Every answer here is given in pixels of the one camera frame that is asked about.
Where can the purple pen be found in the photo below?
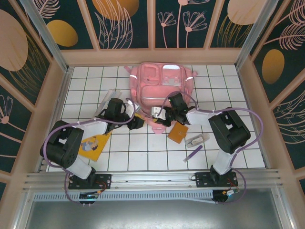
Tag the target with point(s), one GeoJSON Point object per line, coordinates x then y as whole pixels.
{"type": "Point", "coordinates": [193, 153]}

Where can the aluminium side rail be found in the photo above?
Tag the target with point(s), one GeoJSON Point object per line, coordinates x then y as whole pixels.
{"type": "Point", "coordinates": [59, 107]}

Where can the aluminium corner post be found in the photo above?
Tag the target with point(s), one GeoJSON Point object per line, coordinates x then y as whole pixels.
{"type": "Point", "coordinates": [252, 35]}
{"type": "Point", "coordinates": [47, 38]}

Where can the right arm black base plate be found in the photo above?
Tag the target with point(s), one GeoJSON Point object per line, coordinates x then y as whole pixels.
{"type": "Point", "coordinates": [202, 180]}

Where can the dark floral wall panel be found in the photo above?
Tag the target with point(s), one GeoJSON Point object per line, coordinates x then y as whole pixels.
{"type": "Point", "coordinates": [290, 128]}
{"type": "Point", "coordinates": [281, 47]}
{"type": "Point", "coordinates": [116, 23]}
{"type": "Point", "coordinates": [21, 47]}
{"type": "Point", "coordinates": [183, 23]}
{"type": "Point", "coordinates": [12, 124]}
{"type": "Point", "coordinates": [69, 23]}
{"type": "Point", "coordinates": [236, 23]}

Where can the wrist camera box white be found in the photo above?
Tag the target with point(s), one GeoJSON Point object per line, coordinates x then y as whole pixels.
{"type": "Point", "coordinates": [156, 111]}
{"type": "Point", "coordinates": [130, 109]}

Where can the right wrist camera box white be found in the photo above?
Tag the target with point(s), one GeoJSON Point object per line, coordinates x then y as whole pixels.
{"type": "Point", "coordinates": [156, 111]}

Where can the clear plastic supplies case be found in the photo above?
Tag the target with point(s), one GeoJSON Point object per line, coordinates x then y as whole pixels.
{"type": "Point", "coordinates": [196, 140]}

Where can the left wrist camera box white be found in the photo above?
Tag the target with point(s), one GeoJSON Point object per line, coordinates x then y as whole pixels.
{"type": "Point", "coordinates": [130, 109]}

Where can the aluminium mounting rail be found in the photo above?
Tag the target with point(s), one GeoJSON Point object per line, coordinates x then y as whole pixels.
{"type": "Point", "coordinates": [152, 179]}

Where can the pink backpack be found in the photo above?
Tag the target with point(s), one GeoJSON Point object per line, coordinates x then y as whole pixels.
{"type": "Point", "coordinates": [147, 81]}

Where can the black controller board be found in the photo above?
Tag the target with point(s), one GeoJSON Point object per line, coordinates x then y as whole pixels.
{"type": "Point", "coordinates": [88, 196]}
{"type": "Point", "coordinates": [224, 196]}

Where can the transparent pencil case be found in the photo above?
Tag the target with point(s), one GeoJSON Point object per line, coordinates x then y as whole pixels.
{"type": "Point", "coordinates": [106, 100]}

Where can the beige wooden enclosure frame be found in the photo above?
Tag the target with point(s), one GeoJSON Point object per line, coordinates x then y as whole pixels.
{"type": "Point", "coordinates": [152, 57]}

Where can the grey metal sheet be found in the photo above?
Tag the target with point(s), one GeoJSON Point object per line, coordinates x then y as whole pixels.
{"type": "Point", "coordinates": [152, 214]}

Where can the yellow book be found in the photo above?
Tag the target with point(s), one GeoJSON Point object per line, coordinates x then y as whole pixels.
{"type": "Point", "coordinates": [95, 148]}

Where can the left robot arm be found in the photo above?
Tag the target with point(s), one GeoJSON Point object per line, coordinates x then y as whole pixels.
{"type": "Point", "coordinates": [66, 148]}

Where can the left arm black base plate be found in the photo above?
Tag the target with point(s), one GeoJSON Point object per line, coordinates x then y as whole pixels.
{"type": "Point", "coordinates": [104, 181]}

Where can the orange leather wallet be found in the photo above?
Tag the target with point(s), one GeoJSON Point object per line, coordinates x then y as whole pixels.
{"type": "Point", "coordinates": [177, 133]}

